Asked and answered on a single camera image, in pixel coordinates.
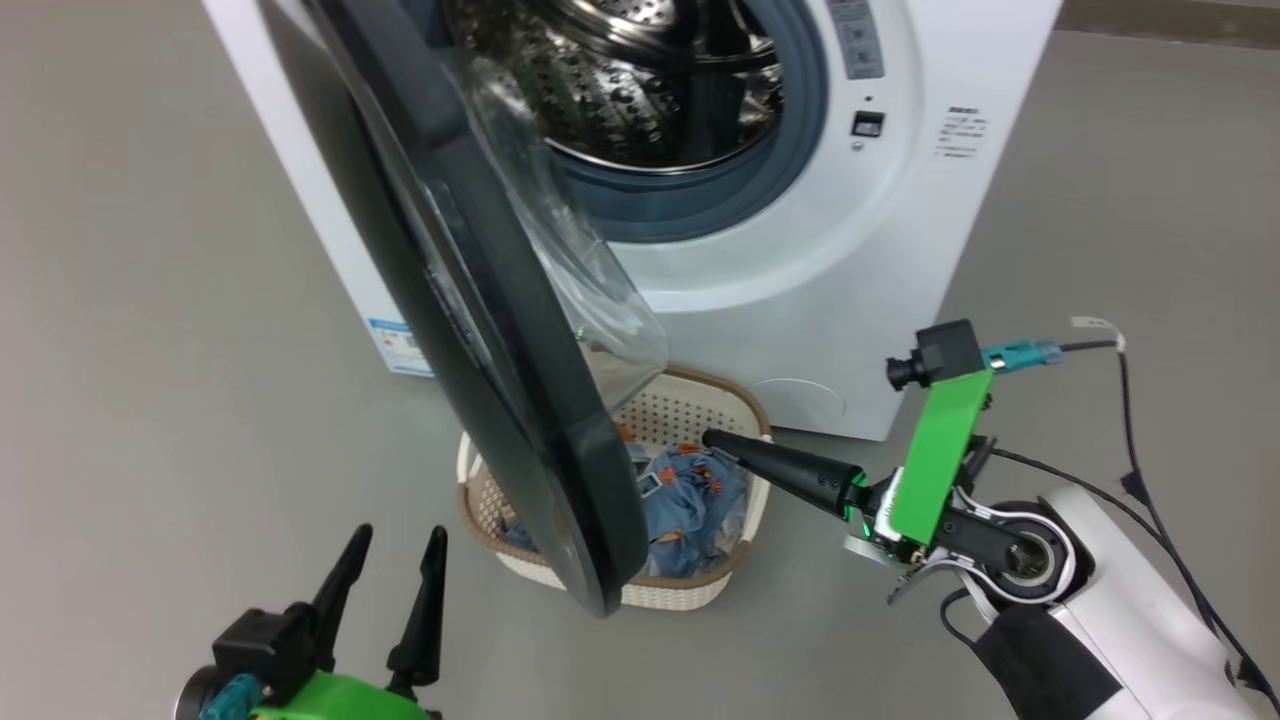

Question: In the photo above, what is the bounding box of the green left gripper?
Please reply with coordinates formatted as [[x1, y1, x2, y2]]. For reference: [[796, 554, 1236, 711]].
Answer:
[[250, 523, 448, 720]]

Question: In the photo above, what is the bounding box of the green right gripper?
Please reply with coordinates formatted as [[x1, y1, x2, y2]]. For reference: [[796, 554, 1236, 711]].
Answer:
[[702, 372, 1023, 569]]

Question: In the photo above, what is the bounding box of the blue garment orange print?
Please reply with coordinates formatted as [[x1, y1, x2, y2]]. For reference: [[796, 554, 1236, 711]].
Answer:
[[500, 425, 751, 582]]

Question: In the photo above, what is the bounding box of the dark round washer door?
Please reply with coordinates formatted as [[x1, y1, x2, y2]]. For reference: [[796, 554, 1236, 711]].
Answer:
[[258, 0, 670, 619]]

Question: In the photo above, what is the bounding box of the cream basket brown rim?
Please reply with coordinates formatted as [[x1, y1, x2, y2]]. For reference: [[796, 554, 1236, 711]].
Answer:
[[457, 365, 775, 614]]

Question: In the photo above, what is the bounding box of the white front-load washing machine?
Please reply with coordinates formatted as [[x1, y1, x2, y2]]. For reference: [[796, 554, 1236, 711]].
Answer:
[[200, 0, 1063, 442]]

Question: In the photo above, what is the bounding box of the grey rubber door gasket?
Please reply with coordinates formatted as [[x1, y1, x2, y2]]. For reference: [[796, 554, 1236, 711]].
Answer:
[[560, 0, 832, 245]]

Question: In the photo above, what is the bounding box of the round white filter cover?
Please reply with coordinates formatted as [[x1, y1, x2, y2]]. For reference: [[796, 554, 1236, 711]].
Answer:
[[750, 378, 847, 434]]

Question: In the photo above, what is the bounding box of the blue energy label sticker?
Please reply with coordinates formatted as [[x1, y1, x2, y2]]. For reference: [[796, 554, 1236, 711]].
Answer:
[[367, 318, 435, 378]]

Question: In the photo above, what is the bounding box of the steel perforated washer drum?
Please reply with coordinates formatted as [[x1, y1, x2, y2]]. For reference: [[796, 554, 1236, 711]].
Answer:
[[440, 0, 787, 172]]

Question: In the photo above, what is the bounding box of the grey instruction sticker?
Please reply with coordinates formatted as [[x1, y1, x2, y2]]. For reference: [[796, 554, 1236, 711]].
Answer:
[[827, 0, 887, 82]]

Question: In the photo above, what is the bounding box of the teal left camera connector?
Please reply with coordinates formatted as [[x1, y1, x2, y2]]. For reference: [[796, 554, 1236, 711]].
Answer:
[[198, 675, 263, 720]]

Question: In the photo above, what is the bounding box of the teal camera connector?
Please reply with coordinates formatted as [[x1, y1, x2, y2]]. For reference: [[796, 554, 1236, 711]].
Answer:
[[982, 340, 1064, 373], [198, 675, 263, 720]]

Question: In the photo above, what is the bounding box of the teal right camera connector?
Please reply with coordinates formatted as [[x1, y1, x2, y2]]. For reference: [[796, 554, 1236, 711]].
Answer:
[[982, 340, 1064, 373]]

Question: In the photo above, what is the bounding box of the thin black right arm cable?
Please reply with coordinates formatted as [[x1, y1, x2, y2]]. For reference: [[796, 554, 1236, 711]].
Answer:
[[988, 448, 1251, 673]]

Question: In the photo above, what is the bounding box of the black right camera cable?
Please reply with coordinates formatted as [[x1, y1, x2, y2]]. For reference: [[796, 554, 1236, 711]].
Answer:
[[1060, 316, 1280, 716]]

